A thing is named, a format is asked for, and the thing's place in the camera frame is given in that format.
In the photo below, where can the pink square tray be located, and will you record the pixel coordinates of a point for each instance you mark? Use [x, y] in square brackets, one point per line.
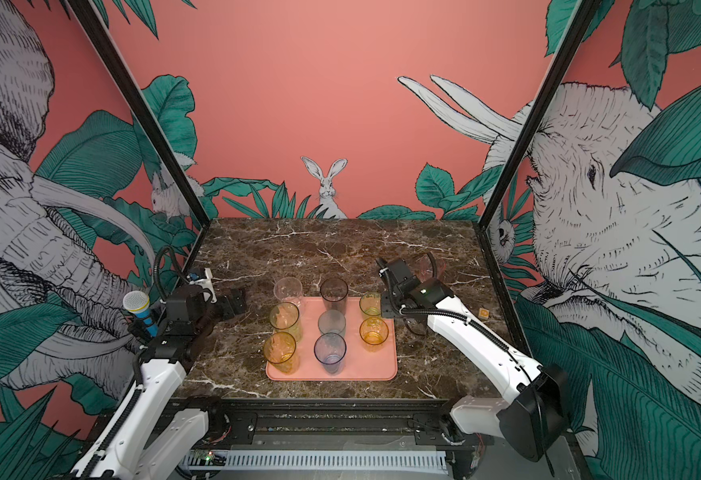
[361, 363]

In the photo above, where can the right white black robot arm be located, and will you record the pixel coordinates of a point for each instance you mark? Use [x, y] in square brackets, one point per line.
[529, 413]

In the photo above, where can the yellow short glass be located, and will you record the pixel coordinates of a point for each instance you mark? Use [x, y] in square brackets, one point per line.
[374, 333]

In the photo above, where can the blue yellow toy microphone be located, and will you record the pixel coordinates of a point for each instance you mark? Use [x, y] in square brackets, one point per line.
[138, 304]

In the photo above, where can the grey tall glass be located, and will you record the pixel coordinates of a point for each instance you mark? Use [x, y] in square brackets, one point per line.
[330, 350]

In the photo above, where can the left black frame post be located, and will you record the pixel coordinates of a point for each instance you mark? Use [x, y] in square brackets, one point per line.
[93, 27]

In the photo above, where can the right black frame post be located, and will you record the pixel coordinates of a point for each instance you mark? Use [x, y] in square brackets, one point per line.
[577, 27]

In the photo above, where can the black frame post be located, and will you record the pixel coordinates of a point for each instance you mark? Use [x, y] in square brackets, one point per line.
[93, 27]
[577, 27]

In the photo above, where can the white ventilation grille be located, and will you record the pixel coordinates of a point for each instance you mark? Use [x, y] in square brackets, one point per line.
[431, 462]

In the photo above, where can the light green tall glass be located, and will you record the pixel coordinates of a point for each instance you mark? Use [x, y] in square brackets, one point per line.
[285, 318]

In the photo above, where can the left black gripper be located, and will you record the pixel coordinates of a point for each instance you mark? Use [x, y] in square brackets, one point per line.
[227, 311]

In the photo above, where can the dark brown glass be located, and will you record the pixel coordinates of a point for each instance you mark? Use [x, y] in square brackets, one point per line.
[334, 292]

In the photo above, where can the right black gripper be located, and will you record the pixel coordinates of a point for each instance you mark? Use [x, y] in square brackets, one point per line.
[386, 309]

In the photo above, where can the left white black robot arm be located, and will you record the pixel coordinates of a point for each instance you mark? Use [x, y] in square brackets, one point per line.
[123, 449]

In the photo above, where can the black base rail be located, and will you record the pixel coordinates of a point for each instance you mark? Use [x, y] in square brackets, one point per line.
[237, 421]

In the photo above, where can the clear glass tumbler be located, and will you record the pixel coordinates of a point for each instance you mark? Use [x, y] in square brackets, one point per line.
[289, 289]

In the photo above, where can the teal wine glass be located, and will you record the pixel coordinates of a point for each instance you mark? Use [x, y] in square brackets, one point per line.
[332, 321]

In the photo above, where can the amber tall glass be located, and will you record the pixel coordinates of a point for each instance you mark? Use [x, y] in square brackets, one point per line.
[281, 352]

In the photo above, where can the green short glass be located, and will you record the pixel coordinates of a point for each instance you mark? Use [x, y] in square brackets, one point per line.
[370, 305]

